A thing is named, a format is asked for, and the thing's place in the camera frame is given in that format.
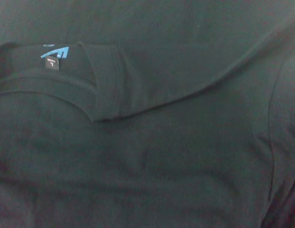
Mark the black shirt with FREE print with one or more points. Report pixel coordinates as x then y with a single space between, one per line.
147 142

